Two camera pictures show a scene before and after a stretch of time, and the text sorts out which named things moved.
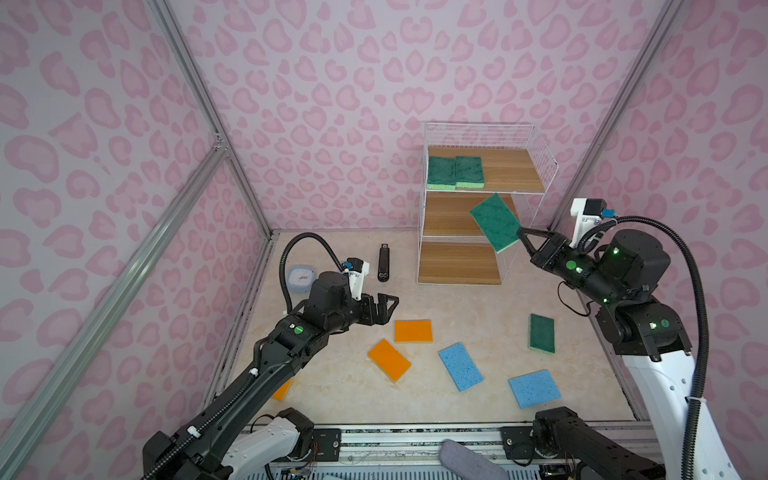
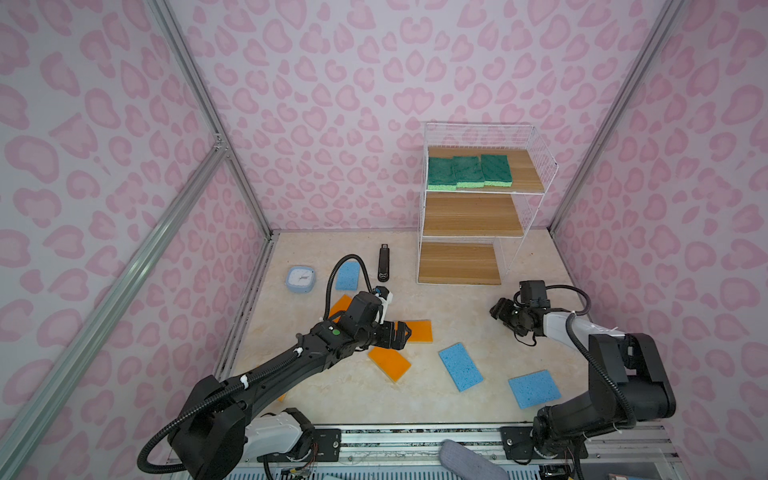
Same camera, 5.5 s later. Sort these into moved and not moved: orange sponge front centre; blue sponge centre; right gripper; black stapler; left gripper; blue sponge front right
Moved: right gripper; left gripper
Not moved: blue sponge centre; black stapler; blue sponge front right; orange sponge front centre
